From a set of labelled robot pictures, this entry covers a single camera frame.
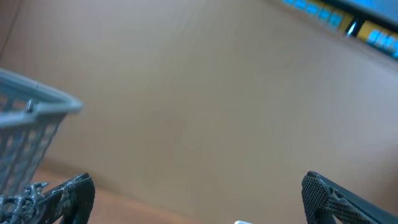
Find dark grey plastic shopping basket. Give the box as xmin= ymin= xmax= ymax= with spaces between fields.
xmin=1 ymin=69 xmax=83 ymax=195

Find blue yellow background shelf items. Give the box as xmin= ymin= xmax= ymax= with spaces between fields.
xmin=282 ymin=0 xmax=397 ymax=60

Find white barcode scanner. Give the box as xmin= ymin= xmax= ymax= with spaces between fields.
xmin=234 ymin=220 xmax=252 ymax=224

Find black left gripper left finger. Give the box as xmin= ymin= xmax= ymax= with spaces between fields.
xmin=1 ymin=173 xmax=95 ymax=224

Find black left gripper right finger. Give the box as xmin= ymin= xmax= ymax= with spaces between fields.
xmin=302 ymin=171 xmax=397 ymax=224

